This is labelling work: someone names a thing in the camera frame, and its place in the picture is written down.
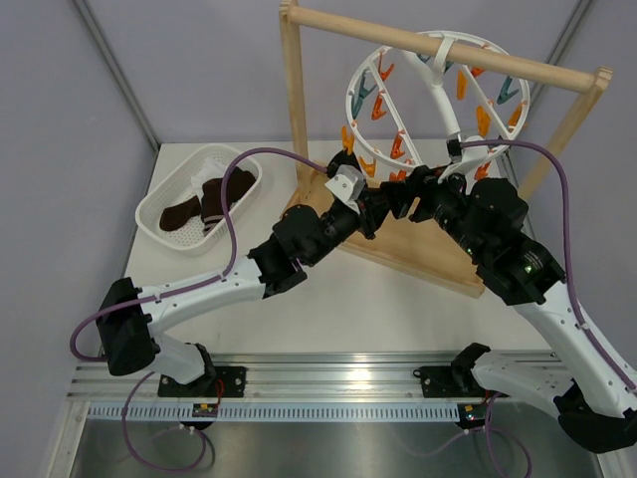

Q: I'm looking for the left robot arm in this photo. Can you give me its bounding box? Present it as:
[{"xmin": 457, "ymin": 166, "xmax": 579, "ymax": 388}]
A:
[{"xmin": 97, "ymin": 187, "xmax": 390, "ymax": 396}]

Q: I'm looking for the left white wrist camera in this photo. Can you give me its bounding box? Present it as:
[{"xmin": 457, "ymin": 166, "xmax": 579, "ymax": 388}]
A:
[{"xmin": 324, "ymin": 164, "xmax": 366, "ymax": 210}]

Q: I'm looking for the dark brown small sock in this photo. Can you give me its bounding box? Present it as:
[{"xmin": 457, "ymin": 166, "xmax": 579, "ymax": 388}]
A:
[{"xmin": 159, "ymin": 196, "xmax": 201, "ymax": 232}]

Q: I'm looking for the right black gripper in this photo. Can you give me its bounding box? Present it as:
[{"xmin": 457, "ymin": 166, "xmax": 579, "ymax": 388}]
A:
[{"xmin": 381, "ymin": 160, "xmax": 489, "ymax": 261}]

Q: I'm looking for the white round clip hanger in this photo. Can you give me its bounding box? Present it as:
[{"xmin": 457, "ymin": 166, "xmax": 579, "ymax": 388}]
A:
[{"xmin": 341, "ymin": 46, "xmax": 531, "ymax": 182}]

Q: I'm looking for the brown sock with stripes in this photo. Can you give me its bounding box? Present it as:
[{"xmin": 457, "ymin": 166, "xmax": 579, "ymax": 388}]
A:
[{"xmin": 200, "ymin": 167, "xmax": 256, "ymax": 235}]

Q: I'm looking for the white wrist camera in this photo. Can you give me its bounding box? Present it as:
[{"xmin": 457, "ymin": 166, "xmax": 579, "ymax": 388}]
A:
[
  {"xmin": 439, "ymin": 134, "xmax": 490, "ymax": 182},
  {"xmin": 324, "ymin": 164, "xmax": 366, "ymax": 210}
]

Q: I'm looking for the white sock in basket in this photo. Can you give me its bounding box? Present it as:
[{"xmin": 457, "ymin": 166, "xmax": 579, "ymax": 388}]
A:
[{"xmin": 190, "ymin": 156, "xmax": 228, "ymax": 196}]

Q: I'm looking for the white slotted cable duct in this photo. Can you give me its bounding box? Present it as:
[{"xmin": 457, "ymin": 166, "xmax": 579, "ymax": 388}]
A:
[{"xmin": 87, "ymin": 401, "xmax": 462, "ymax": 423}]

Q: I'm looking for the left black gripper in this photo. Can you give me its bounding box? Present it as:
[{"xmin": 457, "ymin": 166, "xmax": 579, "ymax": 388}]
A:
[{"xmin": 305, "ymin": 189, "xmax": 391, "ymax": 268}]

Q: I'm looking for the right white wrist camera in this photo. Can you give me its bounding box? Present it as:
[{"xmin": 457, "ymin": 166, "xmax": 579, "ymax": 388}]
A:
[{"xmin": 439, "ymin": 134, "xmax": 490, "ymax": 182}]

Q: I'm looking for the wooden hanger rack frame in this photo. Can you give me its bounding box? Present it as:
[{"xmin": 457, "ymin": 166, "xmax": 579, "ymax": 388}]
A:
[{"xmin": 278, "ymin": 0, "xmax": 614, "ymax": 300}]

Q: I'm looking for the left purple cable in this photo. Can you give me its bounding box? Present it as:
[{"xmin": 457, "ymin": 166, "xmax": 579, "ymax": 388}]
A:
[{"xmin": 69, "ymin": 146, "xmax": 332, "ymax": 472}]

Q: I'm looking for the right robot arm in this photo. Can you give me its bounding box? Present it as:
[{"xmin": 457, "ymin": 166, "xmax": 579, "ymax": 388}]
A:
[{"xmin": 380, "ymin": 166, "xmax": 636, "ymax": 453}]

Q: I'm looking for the black sock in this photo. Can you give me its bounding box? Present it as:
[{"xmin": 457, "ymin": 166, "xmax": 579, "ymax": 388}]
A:
[{"xmin": 325, "ymin": 149, "xmax": 361, "ymax": 178}]

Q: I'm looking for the aluminium mounting rail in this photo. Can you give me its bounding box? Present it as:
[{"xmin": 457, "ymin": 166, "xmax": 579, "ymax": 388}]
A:
[{"xmin": 66, "ymin": 351, "xmax": 573, "ymax": 403}]

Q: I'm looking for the white perforated plastic basket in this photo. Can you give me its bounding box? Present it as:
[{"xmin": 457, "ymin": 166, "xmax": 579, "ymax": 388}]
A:
[{"xmin": 135, "ymin": 143, "xmax": 240, "ymax": 256}]

